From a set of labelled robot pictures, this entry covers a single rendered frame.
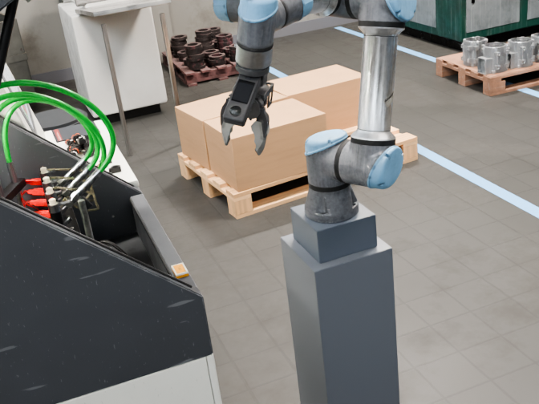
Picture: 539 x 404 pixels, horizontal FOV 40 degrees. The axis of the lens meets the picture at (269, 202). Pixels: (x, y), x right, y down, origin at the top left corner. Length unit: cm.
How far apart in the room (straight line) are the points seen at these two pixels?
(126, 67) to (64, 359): 457
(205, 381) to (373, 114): 77
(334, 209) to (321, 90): 277
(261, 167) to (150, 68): 222
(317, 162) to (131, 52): 421
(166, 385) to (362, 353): 68
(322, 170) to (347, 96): 290
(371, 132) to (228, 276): 187
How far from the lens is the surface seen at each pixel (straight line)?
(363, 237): 207
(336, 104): 482
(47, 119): 418
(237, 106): 152
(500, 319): 322
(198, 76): 695
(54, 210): 189
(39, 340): 165
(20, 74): 674
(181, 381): 178
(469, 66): 614
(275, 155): 416
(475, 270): 354
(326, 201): 201
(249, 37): 150
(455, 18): 712
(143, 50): 609
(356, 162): 191
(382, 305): 217
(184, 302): 167
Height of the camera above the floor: 182
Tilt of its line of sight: 25 degrees down
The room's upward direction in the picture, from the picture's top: 7 degrees counter-clockwise
